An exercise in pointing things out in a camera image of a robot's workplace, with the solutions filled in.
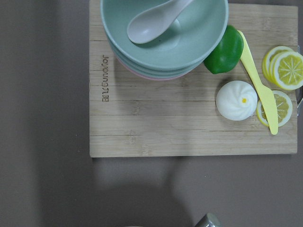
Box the stacked mint bowls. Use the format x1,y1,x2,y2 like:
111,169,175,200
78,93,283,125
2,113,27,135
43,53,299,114
100,0,229,80

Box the white ceramic spoon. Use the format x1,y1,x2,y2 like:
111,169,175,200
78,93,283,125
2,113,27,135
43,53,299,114
127,0,192,44

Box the green lime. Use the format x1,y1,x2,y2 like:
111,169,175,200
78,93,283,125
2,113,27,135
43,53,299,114
204,25,244,74

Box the yellow plastic knife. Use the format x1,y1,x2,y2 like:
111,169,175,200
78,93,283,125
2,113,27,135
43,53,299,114
238,30,278,135

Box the metal ice scoop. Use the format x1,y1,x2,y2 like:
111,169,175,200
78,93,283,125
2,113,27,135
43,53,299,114
195,212,222,227

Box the lemon slice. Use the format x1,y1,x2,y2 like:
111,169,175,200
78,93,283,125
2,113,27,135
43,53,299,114
256,90,293,127
262,46,303,90

